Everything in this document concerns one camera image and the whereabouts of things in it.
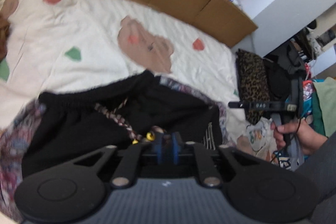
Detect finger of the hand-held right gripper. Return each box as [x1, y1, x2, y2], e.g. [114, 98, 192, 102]
[228, 101, 286, 110]

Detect person's right hand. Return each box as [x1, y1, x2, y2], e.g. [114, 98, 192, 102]
[272, 119, 328, 155]

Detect green cloth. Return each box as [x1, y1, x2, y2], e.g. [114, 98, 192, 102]
[312, 77, 336, 138]

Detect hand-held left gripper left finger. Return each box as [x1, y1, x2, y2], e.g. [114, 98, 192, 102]
[71, 133, 165, 189]

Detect brown garment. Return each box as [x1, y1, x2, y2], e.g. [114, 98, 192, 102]
[0, 14, 11, 59]

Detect cream bear print blanket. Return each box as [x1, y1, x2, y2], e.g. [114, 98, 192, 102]
[0, 0, 276, 164]

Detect person's grey trousers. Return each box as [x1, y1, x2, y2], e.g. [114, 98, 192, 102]
[294, 135, 336, 224]

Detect black bag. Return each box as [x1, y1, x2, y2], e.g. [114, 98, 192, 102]
[262, 43, 302, 101]

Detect leopard print cloth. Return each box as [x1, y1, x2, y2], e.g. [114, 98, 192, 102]
[235, 49, 271, 125]

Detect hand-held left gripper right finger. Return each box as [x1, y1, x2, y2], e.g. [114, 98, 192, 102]
[169, 133, 265, 189]

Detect black shorts teddy print lining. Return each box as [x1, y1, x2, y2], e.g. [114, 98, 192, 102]
[0, 69, 229, 216]

